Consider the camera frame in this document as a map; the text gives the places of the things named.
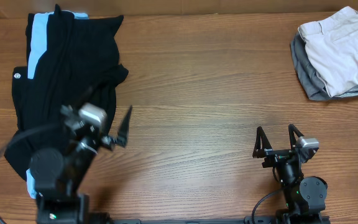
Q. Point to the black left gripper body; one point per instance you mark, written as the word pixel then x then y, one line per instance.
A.
pixel 85 147

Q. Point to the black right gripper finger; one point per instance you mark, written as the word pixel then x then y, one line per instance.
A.
pixel 295 136
pixel 262 146

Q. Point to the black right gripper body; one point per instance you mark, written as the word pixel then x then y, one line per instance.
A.
pixel 276 157

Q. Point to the beige cotton shorts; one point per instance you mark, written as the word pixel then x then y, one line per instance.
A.
pixel 331 46

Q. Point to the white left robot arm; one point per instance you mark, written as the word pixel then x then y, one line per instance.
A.
pixel 58 174

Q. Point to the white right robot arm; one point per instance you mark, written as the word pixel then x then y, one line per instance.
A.
pixel 304 196

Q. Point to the grey folded shorts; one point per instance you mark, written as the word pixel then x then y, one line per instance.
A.
pixel 308 76

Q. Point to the black garment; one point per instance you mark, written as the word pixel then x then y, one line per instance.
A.
pixel 81 55

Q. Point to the light blue garment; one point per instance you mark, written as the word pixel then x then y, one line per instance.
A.
pixel 38 46

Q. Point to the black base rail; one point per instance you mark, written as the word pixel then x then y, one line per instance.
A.
pixel 245 220

